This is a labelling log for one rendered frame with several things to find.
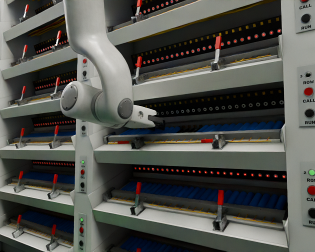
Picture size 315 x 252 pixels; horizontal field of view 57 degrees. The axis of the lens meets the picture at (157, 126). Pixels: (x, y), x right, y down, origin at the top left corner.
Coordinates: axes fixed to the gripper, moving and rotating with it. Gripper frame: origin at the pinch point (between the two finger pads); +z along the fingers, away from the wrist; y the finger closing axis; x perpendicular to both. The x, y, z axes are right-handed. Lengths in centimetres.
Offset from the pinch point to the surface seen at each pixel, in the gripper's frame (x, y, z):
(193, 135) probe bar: 4.0, -15.2, -2.0
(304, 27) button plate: -16.1, -43.9, -9.2
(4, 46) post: -42, 91, -11
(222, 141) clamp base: 6.2, -24.6, -3.9
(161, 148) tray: 7.9, -6.3, -4.3
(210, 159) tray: 10.7, -21.9, -4.6
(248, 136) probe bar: 4.6, -30.0, -1.7
